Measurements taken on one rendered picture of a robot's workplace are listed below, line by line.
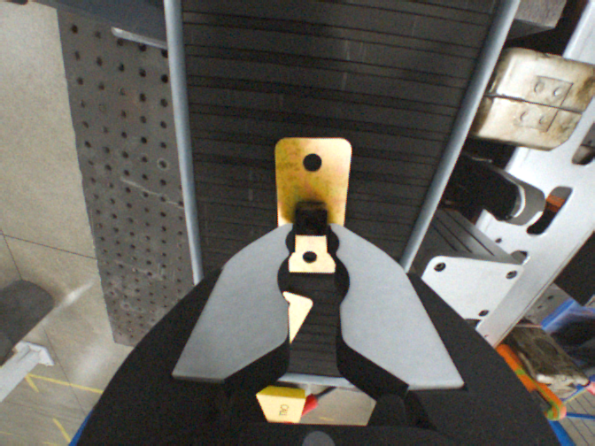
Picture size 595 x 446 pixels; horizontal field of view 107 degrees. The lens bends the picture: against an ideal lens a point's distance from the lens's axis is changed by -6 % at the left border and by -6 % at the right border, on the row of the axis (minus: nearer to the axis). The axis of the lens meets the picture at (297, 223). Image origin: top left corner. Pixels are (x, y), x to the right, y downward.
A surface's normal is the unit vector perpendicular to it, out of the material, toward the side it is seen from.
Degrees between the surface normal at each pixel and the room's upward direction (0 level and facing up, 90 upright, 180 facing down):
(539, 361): 90
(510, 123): 0
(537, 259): 0
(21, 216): 0
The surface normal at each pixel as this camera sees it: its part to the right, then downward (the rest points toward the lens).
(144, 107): -0.04, 0.48
